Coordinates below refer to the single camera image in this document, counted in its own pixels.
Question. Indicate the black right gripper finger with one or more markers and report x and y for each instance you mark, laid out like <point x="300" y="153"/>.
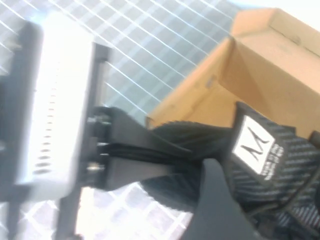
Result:
<point x="220" y="215"/>

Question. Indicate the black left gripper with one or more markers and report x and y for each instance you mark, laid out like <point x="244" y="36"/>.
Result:
<point x="100" y="130"/>

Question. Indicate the black mesh sneaker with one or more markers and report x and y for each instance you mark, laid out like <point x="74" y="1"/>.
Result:
<point x="275" y="180"/>

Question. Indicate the brown cardboard shoe box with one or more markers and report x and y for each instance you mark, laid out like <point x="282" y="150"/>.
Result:
<point x="262" y="62"/>

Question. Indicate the grey white-checked tablecloth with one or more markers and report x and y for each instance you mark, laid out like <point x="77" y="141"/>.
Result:
<point x="155" y="45"/>

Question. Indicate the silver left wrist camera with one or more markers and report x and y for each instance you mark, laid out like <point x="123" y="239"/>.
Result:
<point x="57" y="112"/>

